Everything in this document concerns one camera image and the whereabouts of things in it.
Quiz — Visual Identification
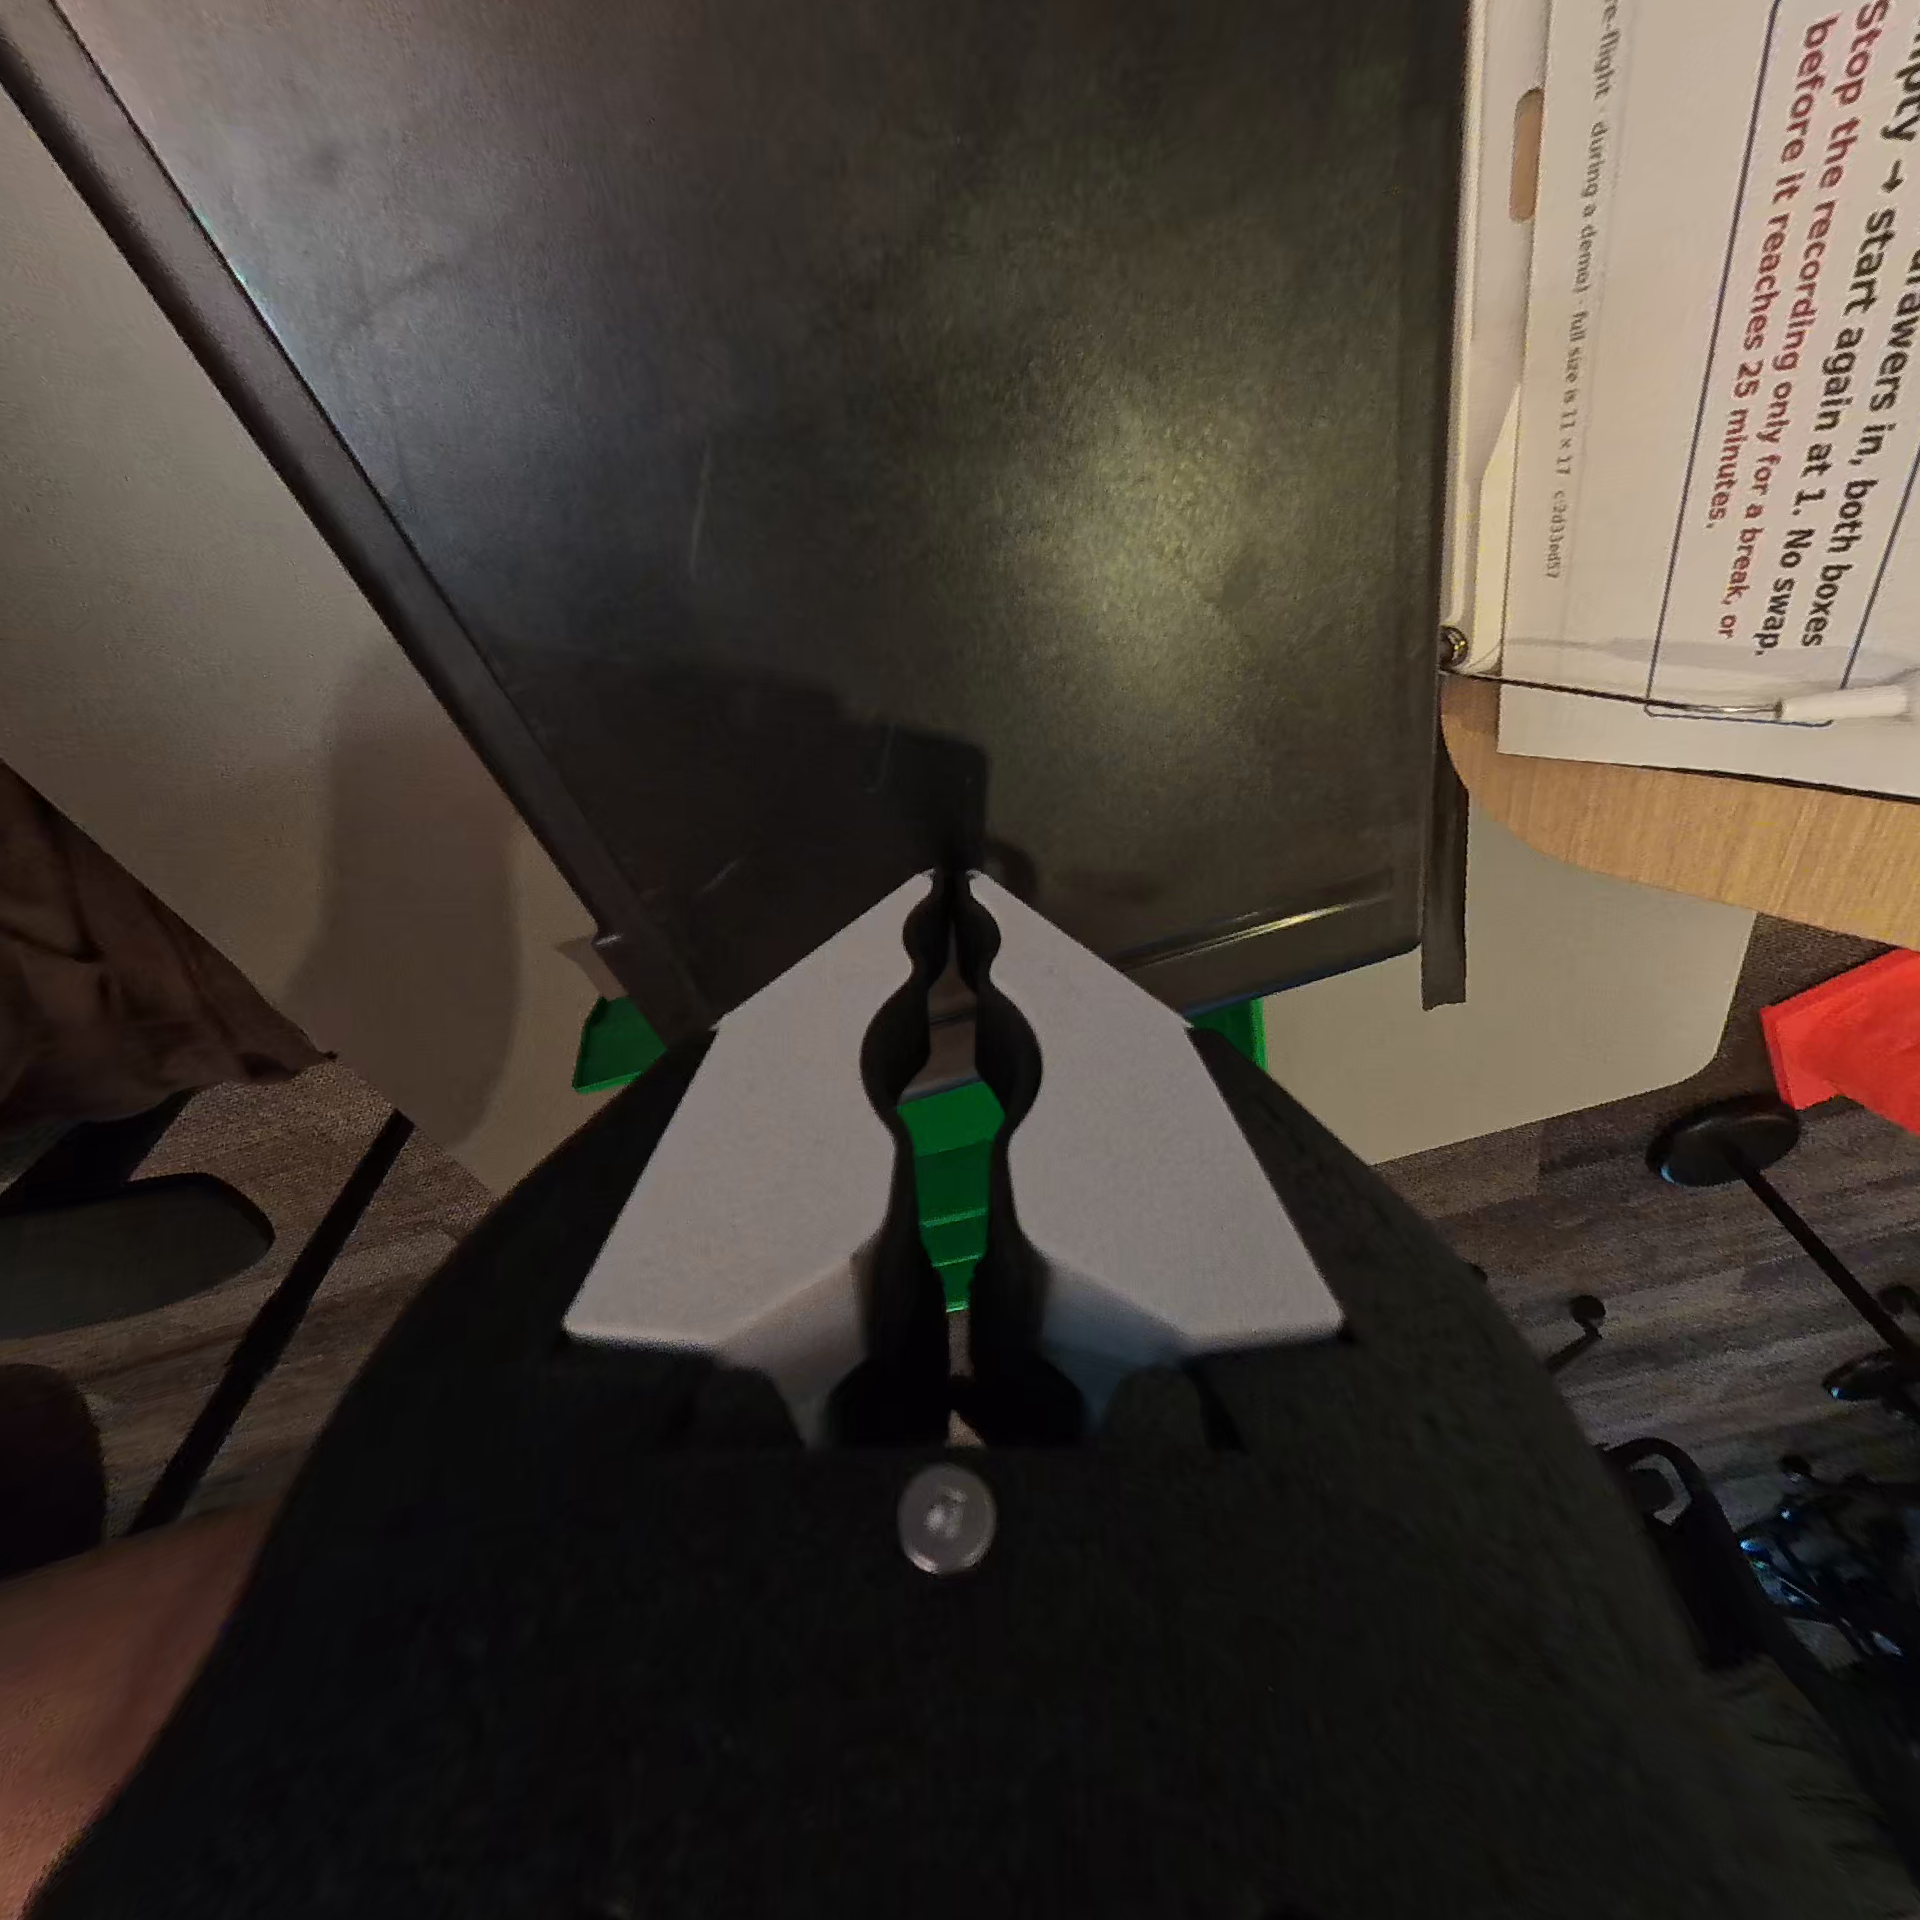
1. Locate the black office chair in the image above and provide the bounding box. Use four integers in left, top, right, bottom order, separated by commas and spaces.
1544, 1290, 1920, 1668

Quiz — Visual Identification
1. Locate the black table leg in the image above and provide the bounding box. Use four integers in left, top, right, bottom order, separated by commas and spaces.
126, 1105, 420, 1536

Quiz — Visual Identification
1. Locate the white cardboard stand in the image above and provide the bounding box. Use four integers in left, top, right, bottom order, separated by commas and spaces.
1443, 0, 1549, 677

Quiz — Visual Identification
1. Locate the green plastic bin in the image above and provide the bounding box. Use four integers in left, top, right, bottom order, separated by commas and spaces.
573, 982, 1271, 1322

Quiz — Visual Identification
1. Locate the wooden board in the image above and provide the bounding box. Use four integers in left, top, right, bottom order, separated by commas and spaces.
1441, 666, 1920, 953

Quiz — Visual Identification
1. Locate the black drawer cabinet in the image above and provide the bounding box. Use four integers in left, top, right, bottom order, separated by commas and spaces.
0, 0, 1472, 1051

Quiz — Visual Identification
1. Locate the black tape strip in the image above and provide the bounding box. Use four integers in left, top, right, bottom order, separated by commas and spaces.
1421, 763, 1472, 1010

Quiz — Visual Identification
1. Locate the orange traffic cone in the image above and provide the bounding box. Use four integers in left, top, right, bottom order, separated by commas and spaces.
1758, 947, 1920, 1134

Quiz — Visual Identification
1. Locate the dark rounded seat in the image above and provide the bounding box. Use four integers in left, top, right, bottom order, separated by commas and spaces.
0, 1173, 280, 1342

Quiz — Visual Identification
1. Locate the person's left forearm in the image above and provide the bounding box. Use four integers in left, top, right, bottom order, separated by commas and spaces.
0, 1506, 280, 1883

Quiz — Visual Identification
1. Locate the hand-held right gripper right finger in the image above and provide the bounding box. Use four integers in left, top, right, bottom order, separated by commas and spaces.
948, 869, 1345, 1450

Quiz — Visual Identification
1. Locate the black stanchion pole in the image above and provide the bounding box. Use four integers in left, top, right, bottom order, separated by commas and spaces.
1646, 1098, 1920, 1359

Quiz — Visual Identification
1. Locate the printed instruction sheet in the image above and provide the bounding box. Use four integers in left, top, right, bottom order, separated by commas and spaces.
1496, 0, 1920, 797

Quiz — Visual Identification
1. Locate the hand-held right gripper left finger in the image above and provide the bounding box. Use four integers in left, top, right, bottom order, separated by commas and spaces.
564, 872, 957, 1450

